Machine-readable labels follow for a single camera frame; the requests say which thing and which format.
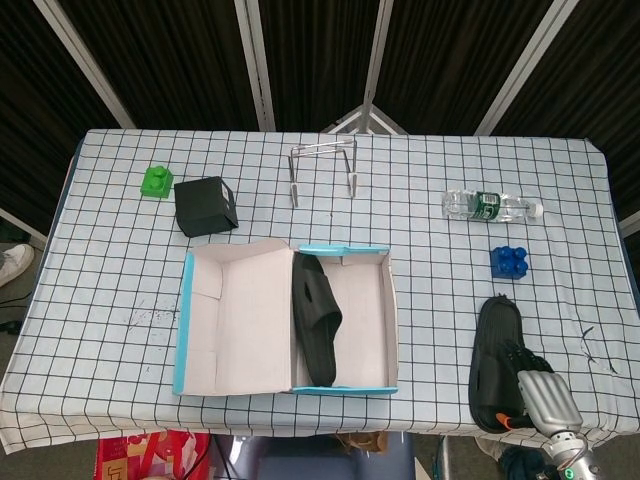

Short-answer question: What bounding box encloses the small black box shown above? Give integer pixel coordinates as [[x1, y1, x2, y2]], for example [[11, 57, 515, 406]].
[[173, 176, 239, 238]]

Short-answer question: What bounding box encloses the red patterned bag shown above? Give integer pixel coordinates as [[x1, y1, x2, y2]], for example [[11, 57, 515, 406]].
[[96, 430, 211, 480]]

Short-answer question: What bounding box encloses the black rubber slipper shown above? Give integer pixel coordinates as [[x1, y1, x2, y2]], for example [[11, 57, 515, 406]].
[[291, 252, 344, 387], [468, 294, 529, 435]]

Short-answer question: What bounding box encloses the grid-pattern tablecloth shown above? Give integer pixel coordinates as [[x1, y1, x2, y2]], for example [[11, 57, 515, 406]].
[[0, 128, 640, 449]]

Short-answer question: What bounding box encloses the dark pleated partition panel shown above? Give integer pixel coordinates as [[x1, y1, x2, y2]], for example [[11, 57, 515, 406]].
[[0, 0, 121, 221], [374, 0, 551, 136], [59, 0, 261, 132], [492, 0, 640, 221], [259, 0, 381, 132]]

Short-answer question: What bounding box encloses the white sneaker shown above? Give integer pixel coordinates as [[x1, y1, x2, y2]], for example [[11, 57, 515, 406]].
[[0, 243, 35, 287]]

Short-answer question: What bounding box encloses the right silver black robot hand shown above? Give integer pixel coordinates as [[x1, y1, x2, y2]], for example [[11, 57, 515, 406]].
[[492, 339, 584, 435]]

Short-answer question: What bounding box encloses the brown paper bag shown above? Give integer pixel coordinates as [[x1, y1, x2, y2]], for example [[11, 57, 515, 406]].
[[334, 430, 390, 454]]

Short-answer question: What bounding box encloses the white partition frame post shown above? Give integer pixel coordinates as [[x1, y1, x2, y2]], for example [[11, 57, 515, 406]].
[[233, 0, 277, 132], [32, 0, 136, 130], [473, 0, 566, 136], [360, 0, 396, 109]]

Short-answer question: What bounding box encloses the clear plastic water bottle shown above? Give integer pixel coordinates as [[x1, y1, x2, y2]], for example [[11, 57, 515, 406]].
[[441, 188, 545, 224]]

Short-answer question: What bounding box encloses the metal wire stand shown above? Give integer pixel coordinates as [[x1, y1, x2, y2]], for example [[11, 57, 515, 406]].
[[287, 139, 360, 207]]

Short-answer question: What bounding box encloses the dark blue chair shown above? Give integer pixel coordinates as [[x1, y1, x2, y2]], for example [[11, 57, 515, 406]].
[[214, 432, 416, 480]]

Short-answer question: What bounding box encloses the green toy brick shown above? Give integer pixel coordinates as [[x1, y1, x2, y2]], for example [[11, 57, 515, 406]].
[[139, 166, 174, 200]]

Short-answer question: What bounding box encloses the white metal partition foot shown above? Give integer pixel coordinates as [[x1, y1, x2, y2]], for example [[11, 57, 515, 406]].
[[319, 104, 409, 135]]

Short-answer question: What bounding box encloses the blue cardboard shoebox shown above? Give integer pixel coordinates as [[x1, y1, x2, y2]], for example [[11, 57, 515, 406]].
[[172, 238, 400, 397]]

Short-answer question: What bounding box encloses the blue toy brick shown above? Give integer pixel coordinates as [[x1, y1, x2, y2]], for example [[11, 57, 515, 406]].
[[489, 245, 530, 280]]

